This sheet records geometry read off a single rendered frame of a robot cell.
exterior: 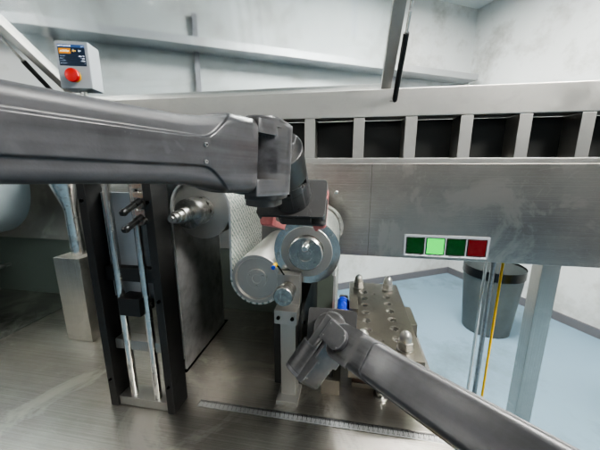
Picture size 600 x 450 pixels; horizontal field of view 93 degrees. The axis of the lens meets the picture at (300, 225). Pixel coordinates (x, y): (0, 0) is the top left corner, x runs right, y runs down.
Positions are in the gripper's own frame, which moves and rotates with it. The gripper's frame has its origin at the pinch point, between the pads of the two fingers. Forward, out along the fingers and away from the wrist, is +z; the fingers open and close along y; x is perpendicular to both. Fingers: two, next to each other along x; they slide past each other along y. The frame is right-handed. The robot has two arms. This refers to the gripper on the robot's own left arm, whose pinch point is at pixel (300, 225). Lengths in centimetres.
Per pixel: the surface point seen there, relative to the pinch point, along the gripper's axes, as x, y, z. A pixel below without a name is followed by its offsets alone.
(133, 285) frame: -10.7, -36.5, 10.8
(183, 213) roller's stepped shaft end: 2.4, -24.3, 1.9
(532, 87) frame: 52, 56, 15
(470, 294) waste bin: 51, 114, 218
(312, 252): -0.2, 1.1, 12.2
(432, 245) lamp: 17, 35, 43
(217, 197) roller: 9.9, -21.3, 7.5
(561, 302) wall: 60, 205, 252
